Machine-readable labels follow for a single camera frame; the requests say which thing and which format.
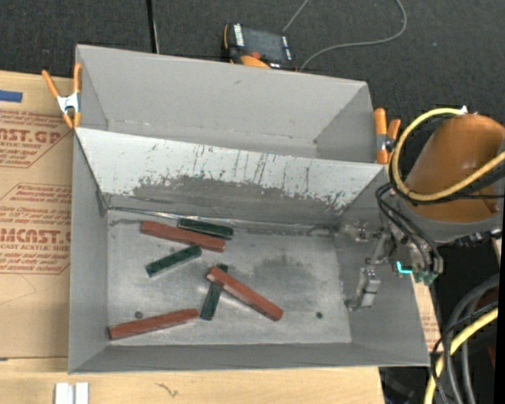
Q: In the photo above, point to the grey metal bin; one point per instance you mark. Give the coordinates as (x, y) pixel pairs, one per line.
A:
(219, 186)

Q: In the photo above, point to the red-brown flat block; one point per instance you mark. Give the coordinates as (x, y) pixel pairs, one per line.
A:
(182, 236)
(247, 295)
(153, 323)

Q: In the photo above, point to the brown cardboard board red print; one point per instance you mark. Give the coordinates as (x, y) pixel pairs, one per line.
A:
(30, 209)

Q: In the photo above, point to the dark green flat block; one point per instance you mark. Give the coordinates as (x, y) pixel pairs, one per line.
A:
(173, 260)
(206, 228)
(211, 301)

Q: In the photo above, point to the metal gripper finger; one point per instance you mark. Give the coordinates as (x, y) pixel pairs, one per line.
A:
(369, 285)
(358, 232)

